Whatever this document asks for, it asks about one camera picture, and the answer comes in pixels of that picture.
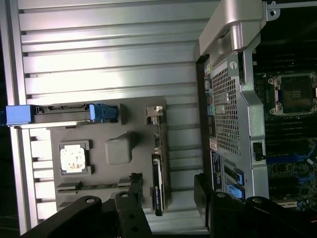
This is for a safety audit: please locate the silver CPU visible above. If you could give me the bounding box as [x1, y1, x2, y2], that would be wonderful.
[60, 143, 86, 173]

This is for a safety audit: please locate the green motherboard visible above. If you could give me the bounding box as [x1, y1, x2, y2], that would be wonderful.
[255, 66, 317, 211]

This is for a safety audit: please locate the hard disk in blue caddy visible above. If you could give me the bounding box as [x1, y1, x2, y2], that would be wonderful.
[6, 103, 118, 127]

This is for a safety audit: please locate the CPU socket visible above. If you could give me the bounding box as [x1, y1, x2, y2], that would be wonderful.
[268, 71, 317, 117]

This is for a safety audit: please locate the green RAM stick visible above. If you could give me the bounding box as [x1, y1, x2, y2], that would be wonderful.
[58, 183, 129, 193]

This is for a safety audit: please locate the grey parts rack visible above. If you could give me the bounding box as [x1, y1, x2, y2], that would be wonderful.
[49, 97, 171, 216]

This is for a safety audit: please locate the open grey PC case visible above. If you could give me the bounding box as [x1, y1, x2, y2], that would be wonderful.
[194, 0, 317, 224]

